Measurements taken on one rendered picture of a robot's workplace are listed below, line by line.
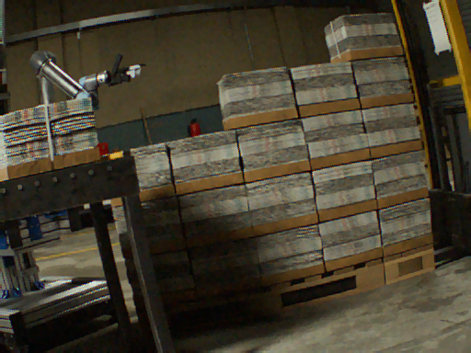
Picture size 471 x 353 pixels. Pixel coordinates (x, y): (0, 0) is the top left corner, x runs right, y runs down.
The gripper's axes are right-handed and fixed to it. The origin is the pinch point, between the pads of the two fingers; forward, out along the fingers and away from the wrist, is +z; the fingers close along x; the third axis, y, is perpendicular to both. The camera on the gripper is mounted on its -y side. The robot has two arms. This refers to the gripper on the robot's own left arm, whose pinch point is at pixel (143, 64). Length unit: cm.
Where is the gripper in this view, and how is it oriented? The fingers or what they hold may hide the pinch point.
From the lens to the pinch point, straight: 338.8
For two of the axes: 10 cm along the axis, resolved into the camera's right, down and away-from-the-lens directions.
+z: 9.8, -1.7, -0.9
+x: -0.6, 2.0, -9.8
